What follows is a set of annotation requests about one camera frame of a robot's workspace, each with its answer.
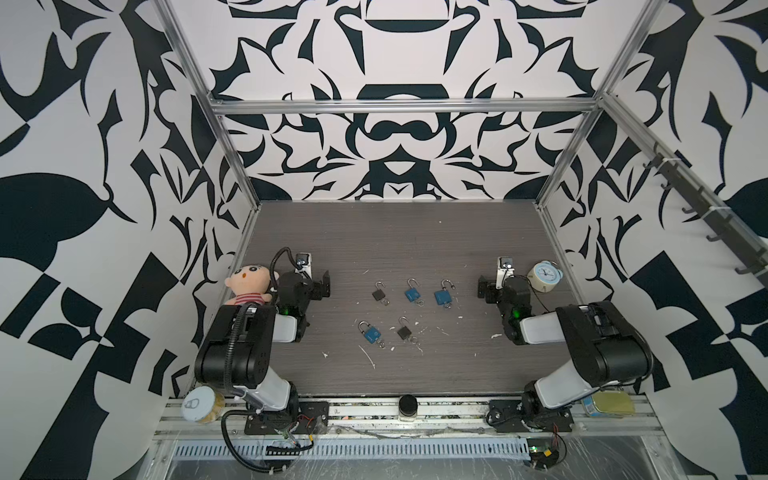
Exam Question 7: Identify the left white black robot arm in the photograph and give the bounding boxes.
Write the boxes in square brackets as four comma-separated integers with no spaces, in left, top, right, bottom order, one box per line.
[194,265,331,416]

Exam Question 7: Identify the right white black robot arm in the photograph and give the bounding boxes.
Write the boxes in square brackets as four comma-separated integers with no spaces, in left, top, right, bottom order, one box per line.
[477,276,654,421]

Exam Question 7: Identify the front blue padlock with key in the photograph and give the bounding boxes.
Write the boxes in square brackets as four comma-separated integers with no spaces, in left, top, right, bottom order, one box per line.
[357,321,386,348]

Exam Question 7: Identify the front black padlock with key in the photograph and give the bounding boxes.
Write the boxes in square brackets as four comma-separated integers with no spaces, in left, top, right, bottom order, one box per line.
[396,316,418,344]

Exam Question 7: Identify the small blue alarm clock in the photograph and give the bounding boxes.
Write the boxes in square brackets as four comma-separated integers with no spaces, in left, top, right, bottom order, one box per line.
[527,260,563,293]

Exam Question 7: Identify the small black padlock back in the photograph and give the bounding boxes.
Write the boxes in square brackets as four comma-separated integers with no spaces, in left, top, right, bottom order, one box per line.
[372,281,390,306]

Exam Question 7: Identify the plush doll striped shirt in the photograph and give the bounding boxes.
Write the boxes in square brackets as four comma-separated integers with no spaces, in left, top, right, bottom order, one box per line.
[225,265,279,305]

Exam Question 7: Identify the black round knob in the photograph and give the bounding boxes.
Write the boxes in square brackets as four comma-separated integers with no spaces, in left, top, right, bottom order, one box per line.
[398,394,419,421]

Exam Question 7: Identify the white lid yellow jar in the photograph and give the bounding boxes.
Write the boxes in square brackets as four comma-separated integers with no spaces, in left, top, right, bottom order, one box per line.
[181,386,226,424]

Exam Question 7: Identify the yellow green tin box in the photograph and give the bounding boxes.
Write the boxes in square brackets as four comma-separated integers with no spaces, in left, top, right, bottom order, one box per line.
[582,390,636,418]

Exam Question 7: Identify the green circuit board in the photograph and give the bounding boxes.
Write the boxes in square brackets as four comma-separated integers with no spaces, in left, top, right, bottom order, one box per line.
[524,441,568,471]

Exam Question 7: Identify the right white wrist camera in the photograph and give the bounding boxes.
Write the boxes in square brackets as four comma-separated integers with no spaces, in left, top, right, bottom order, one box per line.
[495,256,514,290]

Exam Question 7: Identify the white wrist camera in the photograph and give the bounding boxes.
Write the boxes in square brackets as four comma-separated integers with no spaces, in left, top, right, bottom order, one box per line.
[495,256,514,290]
[295,252,312,278]

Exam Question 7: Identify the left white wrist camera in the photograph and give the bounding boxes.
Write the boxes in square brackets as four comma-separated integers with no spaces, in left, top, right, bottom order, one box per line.
[295,252,312,278]

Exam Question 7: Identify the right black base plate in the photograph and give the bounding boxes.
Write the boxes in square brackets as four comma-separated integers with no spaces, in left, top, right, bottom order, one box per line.
[485,400,573,433]

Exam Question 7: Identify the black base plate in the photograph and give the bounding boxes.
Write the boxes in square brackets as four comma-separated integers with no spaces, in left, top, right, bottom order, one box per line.
[244,400,330,435]
[485,400,573,433]

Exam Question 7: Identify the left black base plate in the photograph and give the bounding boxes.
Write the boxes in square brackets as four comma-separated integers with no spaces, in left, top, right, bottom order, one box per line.
[244,400,330,435]

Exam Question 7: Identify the wall hook rail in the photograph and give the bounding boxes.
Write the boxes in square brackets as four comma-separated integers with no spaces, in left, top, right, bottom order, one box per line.
[643,142,767,288]

